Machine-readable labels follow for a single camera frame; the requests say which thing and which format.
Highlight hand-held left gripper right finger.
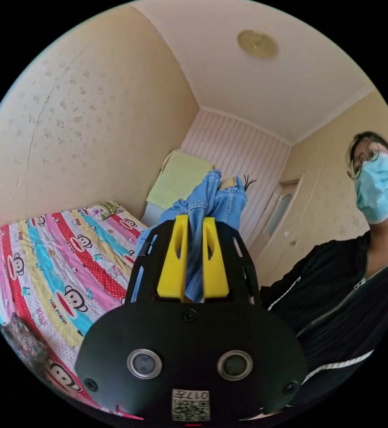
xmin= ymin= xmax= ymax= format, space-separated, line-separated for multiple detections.
xmin=202 ymin=216 xmax=230 ymax=299

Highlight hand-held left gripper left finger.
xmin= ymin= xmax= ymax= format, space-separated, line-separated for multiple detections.
xmin=156 ymin=214 xmax=189 ymax=299

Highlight blue jeans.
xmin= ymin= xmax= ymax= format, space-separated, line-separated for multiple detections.
xmin=135 ymin=169 xmax=248 ymax=304

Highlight door with glass pane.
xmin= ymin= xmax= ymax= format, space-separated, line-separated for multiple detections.
xmin=249 ymin=177 xmax=301 ymax=258

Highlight floral pillow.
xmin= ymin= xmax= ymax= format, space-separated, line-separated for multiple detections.
xmin=86 ymin=200 xmax=126 ymax=221

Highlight bed with striped cartoon sheet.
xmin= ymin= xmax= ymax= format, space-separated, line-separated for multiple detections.
xmin=0 ymin=200 xmax=149 ymax=419

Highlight person's body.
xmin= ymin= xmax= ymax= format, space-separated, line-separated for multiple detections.
xmin=260 ymin=131 xmax=388 ymax=415

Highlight patterned cushion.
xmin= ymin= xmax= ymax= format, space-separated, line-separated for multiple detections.
xmin=0 ymin=314 xmax=51 ymax=372

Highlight round ceiling lamp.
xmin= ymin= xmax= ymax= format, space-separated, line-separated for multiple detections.
xmin=236 ymin=29 xmax=278 ymax=60

